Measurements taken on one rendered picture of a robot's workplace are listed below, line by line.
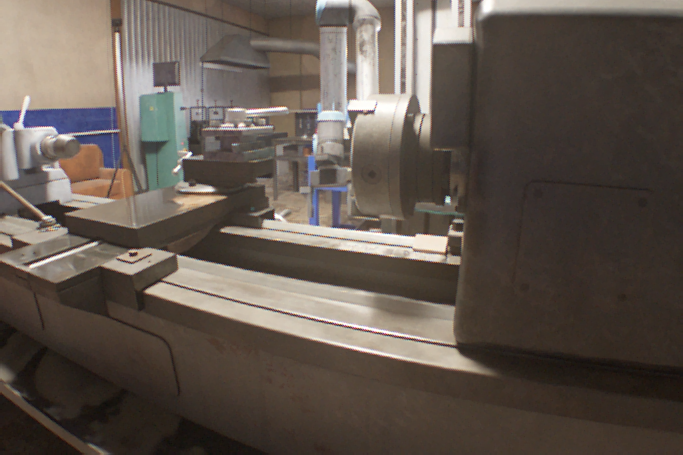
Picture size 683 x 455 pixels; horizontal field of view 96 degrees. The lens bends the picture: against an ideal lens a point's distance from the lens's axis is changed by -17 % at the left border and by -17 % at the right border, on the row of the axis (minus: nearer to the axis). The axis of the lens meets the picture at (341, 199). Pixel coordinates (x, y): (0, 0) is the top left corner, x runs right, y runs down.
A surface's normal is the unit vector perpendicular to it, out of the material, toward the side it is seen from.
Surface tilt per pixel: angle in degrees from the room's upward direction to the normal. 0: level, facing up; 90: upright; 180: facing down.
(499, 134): 90
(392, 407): 90
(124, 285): 90
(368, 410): 90
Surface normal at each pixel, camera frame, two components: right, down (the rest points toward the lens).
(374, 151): -0.36, 0.06
